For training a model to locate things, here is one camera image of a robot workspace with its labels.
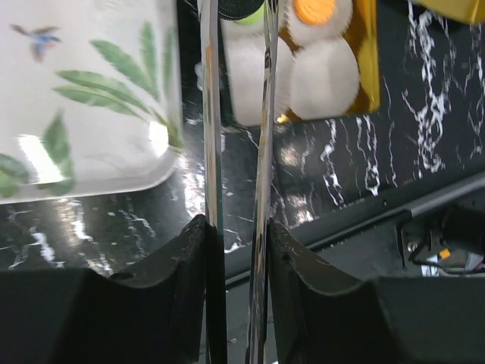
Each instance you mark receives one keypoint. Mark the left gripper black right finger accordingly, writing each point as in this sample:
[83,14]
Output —
[323,315]

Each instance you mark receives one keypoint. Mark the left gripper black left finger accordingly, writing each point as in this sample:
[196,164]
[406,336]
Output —
[154,311]

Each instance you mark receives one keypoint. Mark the gold cookie tin base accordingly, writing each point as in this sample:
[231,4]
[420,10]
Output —
[361,35]

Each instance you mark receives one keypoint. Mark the metal serving tongs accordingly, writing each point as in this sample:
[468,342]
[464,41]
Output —
[212,151]

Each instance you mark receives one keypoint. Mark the green sandwich cookie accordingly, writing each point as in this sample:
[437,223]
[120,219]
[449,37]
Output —
[253,19]

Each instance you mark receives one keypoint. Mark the orange round patterned cookie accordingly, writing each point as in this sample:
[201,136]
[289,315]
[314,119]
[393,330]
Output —
[314,12]

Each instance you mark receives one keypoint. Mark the black sandwich cookie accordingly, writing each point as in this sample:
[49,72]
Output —
[237,9]

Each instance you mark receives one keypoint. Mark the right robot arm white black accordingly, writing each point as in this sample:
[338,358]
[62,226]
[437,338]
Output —
[446,242]

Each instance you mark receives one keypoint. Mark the floral patterned serving tray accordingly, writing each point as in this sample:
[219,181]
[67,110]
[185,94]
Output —
[90,97]

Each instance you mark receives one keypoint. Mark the white paper cup front left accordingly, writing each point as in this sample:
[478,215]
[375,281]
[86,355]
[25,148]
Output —
[244,55]

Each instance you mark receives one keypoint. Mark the white paper cup back right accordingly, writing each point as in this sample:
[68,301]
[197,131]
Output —
[303,34]

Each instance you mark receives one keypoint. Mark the gold tin lid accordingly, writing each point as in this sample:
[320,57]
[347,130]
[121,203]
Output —
[464,11]

